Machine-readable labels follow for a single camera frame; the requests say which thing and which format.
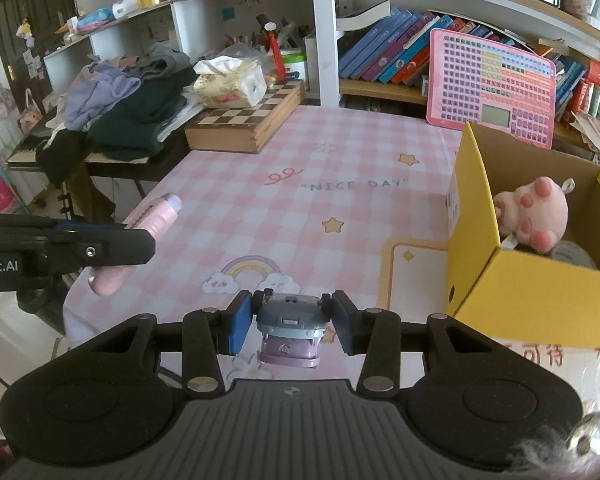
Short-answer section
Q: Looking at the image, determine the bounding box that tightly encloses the pink learning tablet toy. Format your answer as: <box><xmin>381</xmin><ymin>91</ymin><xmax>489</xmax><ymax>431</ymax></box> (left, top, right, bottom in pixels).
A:
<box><xmin>426</xmin><ymin>28</ymin><xmax>556</xmax><ymax>149</ymax></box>

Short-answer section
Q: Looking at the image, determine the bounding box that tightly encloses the grey garment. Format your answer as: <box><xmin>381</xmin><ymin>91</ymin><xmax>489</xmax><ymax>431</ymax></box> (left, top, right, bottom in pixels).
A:
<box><xmin>130</xmin><ymin>42</ymin><xmax>193</xmax><ymax>81</ymax></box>

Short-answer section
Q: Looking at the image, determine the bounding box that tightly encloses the wooden chessboard box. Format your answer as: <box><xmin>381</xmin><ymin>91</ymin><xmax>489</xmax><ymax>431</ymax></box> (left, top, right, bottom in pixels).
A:
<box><xmin>185</xmin><ymin>80</ymin><xmax>306</xmax><ymax>155</ymax></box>

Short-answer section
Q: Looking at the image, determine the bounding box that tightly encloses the pink plush pig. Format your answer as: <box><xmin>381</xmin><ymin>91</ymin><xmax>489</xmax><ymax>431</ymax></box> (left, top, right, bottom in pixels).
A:
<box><xmin>494</xmin><ymin>176</ymin><xmax>576</xmax><ymax>255</ymax></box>

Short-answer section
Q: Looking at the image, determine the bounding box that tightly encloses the silver metal button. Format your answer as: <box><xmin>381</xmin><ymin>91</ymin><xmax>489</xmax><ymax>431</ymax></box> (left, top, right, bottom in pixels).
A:
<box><xmin>567</xmin><ymin>411</ymin><xmax>600</xmax><ymax>457</ymax></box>

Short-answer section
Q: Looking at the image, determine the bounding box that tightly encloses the floral tissue box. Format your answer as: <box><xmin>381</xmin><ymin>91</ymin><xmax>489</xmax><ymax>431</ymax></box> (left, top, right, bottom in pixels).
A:
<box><xmin>192</xmin><ymin>57</ymin><xmax>268</xmax><ymax>109</ymax></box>

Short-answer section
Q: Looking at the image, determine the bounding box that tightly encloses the dark green garment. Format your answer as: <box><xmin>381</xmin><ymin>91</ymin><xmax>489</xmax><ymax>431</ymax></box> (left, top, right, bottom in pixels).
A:
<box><xmin>86</xmin><ymin>67</ymin><xmax>198</xmax><ymax>161</ymax></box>

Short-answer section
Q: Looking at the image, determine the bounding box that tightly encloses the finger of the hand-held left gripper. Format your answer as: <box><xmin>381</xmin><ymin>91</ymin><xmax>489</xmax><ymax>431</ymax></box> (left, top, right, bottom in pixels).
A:
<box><xmin>0</xmin><ymin>229</ymin><xmax>157</xmax><ymax>267</ymax></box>
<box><xmin>0</xmin><ymin>214</ymin><xmax>129</xmax><ymax>234</ymax></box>

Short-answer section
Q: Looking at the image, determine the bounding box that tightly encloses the black garment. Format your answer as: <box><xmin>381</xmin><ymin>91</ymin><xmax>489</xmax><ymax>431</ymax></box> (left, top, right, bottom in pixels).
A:
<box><xmin>35</xmin><ymin>132</ymin><xmax>88</xmax><ymax>186</ymax></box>

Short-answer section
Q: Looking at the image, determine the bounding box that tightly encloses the row of colourful books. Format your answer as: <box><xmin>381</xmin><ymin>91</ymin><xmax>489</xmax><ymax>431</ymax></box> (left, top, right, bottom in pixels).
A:
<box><xmin>337</xmin><ymin>7</ymin><xmax>600</xmax><ymax>121</ymax></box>

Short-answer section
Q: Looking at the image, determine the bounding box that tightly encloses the white wooden bookshelf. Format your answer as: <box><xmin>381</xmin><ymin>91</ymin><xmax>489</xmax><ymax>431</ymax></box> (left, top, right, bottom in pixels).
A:
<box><xmin>42</xmin><ymin>0</ymin><xmax>600</xmax><ymax>143</ymax></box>

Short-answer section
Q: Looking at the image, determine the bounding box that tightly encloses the yellow cardboard box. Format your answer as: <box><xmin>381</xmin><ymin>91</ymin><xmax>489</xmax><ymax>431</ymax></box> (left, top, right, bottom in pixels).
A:
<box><xmin>446</xmin><ymin>121</ymin><xmax>600</xmax><ymax>350</ymax></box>

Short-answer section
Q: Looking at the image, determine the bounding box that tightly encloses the pink tube bottle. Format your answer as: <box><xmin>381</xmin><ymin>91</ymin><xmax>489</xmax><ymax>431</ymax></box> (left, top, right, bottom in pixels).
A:
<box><xmin>89</xmin><ymin>193</ymin><xmax>183</xmax><ymax>297</ymax></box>

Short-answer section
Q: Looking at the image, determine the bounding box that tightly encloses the open white book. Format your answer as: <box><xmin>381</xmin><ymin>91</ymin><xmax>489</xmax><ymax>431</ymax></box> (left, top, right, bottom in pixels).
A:
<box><xmin>336</xmin><ymin>0</ymin><xmax>392</xmax><ymax>32</ymax></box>

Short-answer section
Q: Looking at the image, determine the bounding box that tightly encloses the small grey purple toy car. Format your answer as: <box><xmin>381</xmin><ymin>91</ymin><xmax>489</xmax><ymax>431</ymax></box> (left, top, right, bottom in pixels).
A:
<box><xmin>252</xmin><ymin>287</ymin><xmax>331</xmax><ymax>371</ymax></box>

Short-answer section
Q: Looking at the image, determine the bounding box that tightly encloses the blue pencil case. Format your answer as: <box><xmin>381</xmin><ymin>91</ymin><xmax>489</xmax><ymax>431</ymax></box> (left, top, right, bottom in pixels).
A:
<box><xmin>75</xmin><ymin>7</ymin><xmax>116</xmax><ymax>33</ymax></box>

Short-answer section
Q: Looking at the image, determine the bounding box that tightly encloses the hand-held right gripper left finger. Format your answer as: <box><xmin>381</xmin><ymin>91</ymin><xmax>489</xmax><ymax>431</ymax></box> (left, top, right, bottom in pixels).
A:
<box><xmin>80</xmin><ymin>290</ymin><xmax>255</xmax><ymax>395</ymax></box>

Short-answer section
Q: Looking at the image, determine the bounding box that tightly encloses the red white pen toy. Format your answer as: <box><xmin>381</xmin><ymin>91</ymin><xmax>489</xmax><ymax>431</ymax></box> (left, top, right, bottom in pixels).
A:
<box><xmin>257</xmin><ymin>15</ymin><xmax>287</xmax><ymax>83</ymax></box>

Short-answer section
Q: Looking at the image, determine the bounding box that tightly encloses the white handheld device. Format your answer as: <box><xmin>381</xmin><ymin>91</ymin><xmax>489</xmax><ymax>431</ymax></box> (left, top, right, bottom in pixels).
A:
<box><xmin>112</xmin><ymin>0</ymin><xmax>141</xmax><ymax>20</ymax></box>

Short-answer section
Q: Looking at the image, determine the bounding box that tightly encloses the white green container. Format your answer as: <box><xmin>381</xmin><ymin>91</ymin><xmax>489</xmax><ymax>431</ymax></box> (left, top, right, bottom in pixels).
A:
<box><xmin>280</xmin><ymin>49</ymin><xmax>308</xmax><ymax>83</ymax></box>

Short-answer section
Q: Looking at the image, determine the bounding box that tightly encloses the purple garment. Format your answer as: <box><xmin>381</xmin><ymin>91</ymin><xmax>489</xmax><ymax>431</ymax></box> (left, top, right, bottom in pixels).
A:
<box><xmin>62</xmin><ymin>62</ymin><xmax>142</xmax><ymax>131</ymax></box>

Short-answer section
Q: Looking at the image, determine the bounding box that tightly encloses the grey tape roll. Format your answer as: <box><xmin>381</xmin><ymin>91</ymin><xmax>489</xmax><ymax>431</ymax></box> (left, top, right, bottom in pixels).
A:
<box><xmin>545</xmin><ymin>240</ymin><xmax>598</xmax><ymax>268</ymax></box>

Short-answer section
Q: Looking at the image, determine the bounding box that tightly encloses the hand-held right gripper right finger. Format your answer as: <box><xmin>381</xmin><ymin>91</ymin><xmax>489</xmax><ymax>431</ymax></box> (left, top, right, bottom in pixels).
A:
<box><xmin>332</xmin><ymin>290</ymin><xmax>503</xmax><ymax>395</ymax></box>

